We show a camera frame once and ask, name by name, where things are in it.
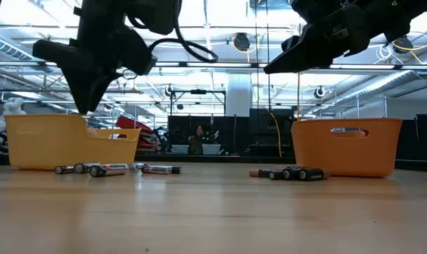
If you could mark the black copper-top battery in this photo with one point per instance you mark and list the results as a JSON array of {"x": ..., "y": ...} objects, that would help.
[
  {"x": 312, "y": 174},
  {"x": 264, "y": 173},
  {"x": 290, "y": 174},
  {"x": 276, "y": 175},
  {"x": 287, "y": 167}
]

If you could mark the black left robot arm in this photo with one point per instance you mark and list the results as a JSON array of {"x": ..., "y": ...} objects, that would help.
[{"x": 103, "y": 14}]

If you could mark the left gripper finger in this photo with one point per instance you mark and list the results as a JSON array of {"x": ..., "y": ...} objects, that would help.
[
  {"x": 80, "y": 88},
  {"x": 105, "y": 79}
]

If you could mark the black cabinet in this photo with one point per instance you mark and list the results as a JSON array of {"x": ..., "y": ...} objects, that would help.
[{"x": 269, "y": 130}]

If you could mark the white plastic tub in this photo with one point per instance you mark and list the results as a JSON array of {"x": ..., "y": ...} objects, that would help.
[
  {"x": 180, "y": 149},
  {"x": 211, "y": 149}
]

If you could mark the yellow plastic bin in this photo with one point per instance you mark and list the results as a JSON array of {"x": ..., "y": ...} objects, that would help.
[{"x": 40, "y": 148}]

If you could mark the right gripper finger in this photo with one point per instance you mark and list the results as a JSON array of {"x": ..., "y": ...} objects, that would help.
[
  {"x": 290, "y": 41},
  {"x": 305, "y": 51}
]

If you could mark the white robot figure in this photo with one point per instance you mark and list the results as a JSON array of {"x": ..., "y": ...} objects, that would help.
[{"x": 12, "y": 109}]

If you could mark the person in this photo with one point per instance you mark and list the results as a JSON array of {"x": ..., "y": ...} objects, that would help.
[{"x": 198, "y": 139}]

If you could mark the orange plastic bin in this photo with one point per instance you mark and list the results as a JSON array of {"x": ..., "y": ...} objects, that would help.
[{"x": 347, "y": 155}]

